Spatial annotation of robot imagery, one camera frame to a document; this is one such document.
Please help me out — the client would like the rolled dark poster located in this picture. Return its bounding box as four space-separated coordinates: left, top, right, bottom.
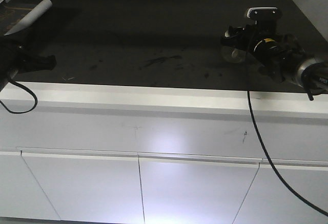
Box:
1 0 53 36

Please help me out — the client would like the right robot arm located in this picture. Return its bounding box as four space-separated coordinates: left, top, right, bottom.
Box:
221 20 327 101

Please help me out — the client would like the black left camera cable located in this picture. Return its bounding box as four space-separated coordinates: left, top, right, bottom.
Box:
0 79 38 114

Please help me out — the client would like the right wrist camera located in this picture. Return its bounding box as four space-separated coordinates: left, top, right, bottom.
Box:
245 7 282 21

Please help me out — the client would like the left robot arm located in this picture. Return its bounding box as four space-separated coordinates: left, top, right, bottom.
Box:
1 36 57 89

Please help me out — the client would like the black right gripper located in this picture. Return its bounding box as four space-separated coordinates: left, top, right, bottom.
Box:
221 21 305 83

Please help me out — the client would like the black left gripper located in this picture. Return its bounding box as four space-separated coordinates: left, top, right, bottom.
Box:
17 46 56 73

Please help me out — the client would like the glass jar with white lid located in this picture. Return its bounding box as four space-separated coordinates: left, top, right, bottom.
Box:
221 26 247 64

